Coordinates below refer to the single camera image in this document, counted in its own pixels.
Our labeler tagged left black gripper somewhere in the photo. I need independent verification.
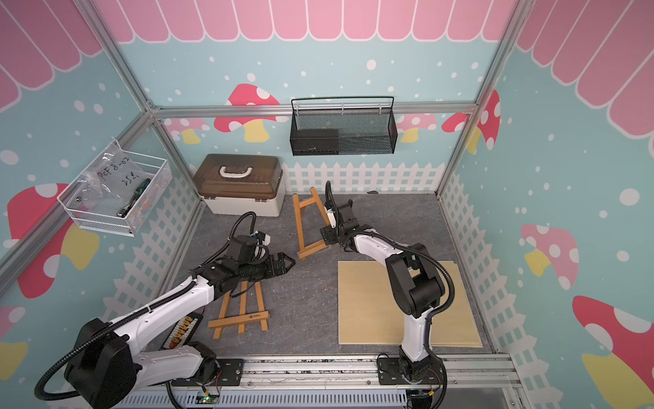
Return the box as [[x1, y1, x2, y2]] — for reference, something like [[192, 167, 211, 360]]
[[238, 252, 296, 282]]

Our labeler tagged wooden easel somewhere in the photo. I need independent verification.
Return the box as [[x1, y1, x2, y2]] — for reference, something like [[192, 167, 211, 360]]
[[292, 187, 330, 261], [207, 281, 270, 340]]

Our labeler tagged plywood board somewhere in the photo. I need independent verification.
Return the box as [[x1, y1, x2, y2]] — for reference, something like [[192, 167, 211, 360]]
[[337, 260, 484, 349]]

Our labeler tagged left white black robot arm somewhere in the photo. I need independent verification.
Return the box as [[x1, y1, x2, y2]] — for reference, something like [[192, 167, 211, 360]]
[[34, 228, 296, 408]]

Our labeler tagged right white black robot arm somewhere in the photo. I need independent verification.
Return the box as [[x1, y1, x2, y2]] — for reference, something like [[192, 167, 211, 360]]
[[320, 195, 455, 386]]

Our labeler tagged black box in basket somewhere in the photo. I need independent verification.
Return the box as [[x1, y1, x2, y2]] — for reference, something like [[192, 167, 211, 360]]
[[291, 129, 340, 156]]

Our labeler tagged brown lid storage box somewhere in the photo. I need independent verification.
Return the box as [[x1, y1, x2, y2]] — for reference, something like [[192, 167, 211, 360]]
[[193, 153, 285, 217]]

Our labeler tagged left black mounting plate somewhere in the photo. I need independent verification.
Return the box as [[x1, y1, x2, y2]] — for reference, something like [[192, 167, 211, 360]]
[[172, 359, 245, 388]]

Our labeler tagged black mounting plate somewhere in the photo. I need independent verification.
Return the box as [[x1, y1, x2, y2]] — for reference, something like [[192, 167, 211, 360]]
[[172, 359, 245, 388], [376, 354, 444, 386]]

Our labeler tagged black tray of bits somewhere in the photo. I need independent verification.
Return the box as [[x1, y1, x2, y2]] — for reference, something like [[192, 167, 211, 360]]
[[161, 312, 203, 350]]

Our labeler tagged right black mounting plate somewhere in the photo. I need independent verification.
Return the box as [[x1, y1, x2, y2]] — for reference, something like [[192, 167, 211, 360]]
[[376, 354, 444, 386]]

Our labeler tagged green circuit board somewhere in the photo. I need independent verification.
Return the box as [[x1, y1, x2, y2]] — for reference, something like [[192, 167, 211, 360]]
[[196, 393, 220, 405]]

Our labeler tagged clear plastic labelled bag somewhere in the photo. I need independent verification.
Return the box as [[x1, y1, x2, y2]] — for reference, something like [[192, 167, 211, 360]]
[[76, 141, 151, 215]]

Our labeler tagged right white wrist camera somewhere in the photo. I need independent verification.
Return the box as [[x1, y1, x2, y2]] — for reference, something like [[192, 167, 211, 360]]
[[325, 208, 337, 228]]

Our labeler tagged black mesh wall basket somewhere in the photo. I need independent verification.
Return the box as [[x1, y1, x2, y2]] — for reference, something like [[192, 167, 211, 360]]
[[291, 95, 398, 156]]

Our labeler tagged white wire wall basket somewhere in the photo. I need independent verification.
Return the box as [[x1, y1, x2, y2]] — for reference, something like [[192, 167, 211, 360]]
[[57, 141, 172, 237]]

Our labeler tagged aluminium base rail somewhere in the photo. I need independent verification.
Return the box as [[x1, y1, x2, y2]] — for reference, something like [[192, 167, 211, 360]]
[[94, 354, 522, 409]]

